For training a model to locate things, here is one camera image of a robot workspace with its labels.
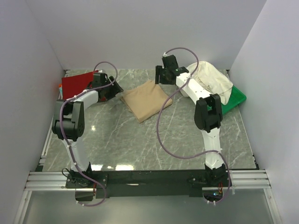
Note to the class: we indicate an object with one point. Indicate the black base beam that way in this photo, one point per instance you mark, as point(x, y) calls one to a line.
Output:
point(143, 183)

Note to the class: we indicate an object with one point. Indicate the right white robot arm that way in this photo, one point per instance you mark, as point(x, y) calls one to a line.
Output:
point(207, 116)

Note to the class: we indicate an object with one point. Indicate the green plastic tray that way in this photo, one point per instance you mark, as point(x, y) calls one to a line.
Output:
point(236, 98)

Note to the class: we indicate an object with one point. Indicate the beige t shirt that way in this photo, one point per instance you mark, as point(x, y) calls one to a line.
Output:
point(145, 100)

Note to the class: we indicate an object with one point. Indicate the folded light blue t shirt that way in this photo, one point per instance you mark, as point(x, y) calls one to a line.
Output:
point(61, 92)

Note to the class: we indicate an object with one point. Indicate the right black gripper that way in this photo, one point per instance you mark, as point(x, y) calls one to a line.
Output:
point(162, 75)

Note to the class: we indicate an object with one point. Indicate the folded red t shirt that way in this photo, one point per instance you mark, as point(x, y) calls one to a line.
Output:
point(74, 85)

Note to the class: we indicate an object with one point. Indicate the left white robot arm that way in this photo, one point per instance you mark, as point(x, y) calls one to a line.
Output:
point(69, 125)

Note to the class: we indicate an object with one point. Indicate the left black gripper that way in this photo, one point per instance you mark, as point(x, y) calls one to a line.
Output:
point(114, 84)

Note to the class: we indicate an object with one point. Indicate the aluminium frame rail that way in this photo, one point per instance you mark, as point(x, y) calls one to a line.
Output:
point(55, 181)

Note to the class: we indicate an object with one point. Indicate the white t shirt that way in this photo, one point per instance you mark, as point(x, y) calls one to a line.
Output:
point(203, 79)

